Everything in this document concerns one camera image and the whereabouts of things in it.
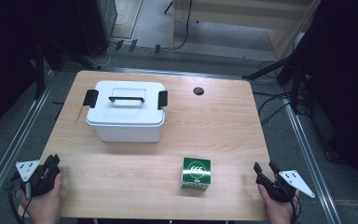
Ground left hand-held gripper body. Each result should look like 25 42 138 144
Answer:
11 159 62 199

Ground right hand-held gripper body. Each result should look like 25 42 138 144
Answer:
255 169 317 203

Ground green square carton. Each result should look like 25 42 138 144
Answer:
180 156 213 191

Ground white plastic storage box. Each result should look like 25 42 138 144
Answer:
88 119 166 144

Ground white box lid black handle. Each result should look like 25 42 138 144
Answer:
82 80 169 127

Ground person's right hand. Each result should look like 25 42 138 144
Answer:
256 183 300 224

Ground person's left hand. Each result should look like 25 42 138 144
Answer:
20 172 64 224

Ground black metal stand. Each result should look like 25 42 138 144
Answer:
241 46 311 115
32 36 103 101

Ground black cabinet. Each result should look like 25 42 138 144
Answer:
74 0 119 58

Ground light wooden furniture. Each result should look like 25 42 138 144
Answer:
170 0 322 61

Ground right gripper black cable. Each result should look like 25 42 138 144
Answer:
288 194 303 224

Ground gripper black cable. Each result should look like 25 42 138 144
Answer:
7 181 34 224
288 194 303 224

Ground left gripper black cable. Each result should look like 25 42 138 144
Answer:
7 181 34 224

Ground metal floor rail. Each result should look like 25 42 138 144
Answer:
0 70 56 207
282 101 343 224

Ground black floor cables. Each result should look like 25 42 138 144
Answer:
252 60 309 126

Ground white floor cable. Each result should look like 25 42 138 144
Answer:
96 13 129 68

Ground black hanging cable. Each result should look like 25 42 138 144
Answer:
170 0 194 51

